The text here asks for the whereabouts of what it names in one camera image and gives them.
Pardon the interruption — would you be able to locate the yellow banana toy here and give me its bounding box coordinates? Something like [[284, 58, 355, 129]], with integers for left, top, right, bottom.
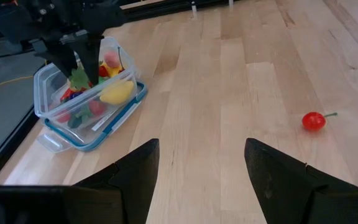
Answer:
[[101, 62, 124, 78]]

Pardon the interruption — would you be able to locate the pink peach toy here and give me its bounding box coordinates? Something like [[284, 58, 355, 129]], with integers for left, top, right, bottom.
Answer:
[[104, 51, 121, 68]]

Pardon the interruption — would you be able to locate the yellow cable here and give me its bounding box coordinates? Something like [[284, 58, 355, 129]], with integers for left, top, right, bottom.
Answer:
[[0, 75, 34, 93]]

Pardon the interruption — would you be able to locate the yellow lemon toy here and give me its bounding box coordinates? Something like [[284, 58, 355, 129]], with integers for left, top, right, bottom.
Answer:
[[99, 80, 135, 106]]

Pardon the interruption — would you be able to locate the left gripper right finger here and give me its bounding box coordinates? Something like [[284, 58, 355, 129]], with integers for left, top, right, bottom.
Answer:
[[244, 138, 358, 224]]

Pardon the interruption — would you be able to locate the strawberry toy with large leaves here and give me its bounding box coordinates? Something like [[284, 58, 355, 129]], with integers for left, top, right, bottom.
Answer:
[[68, 67, 93, 91]]

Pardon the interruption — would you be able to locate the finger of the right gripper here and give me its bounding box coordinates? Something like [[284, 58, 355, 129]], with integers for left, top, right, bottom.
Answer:
[[73, 37, 104, 86], [44, 46, 79, 78]]

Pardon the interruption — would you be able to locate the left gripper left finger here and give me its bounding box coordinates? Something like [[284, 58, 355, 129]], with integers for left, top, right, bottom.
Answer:
[[73, 138, 160, 224]]

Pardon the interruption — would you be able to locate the blue-rimmed clear container lid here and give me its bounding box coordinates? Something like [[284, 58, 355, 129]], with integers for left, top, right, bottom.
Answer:
[[36, 81, 149, 153]]

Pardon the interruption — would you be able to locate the large red cherry toy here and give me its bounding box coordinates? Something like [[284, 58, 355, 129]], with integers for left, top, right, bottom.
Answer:
[[301, 111, 338, 131]]

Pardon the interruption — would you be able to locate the clear plastic tupperware container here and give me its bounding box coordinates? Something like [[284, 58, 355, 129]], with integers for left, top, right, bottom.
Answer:
[[33, 36, 141, 147]]

